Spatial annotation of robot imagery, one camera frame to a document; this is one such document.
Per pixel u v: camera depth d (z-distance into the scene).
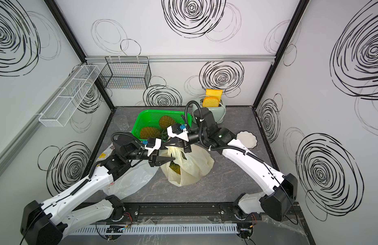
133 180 0.83
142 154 0.58
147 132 0.94
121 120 1.07
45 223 0.38
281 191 0.39
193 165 0.65
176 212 0.75
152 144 0.52
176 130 0.49
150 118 1.08
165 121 1.00
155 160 0.58
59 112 0.72
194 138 0.56
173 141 0.56
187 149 0.59
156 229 0.96
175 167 0.64
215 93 1.00
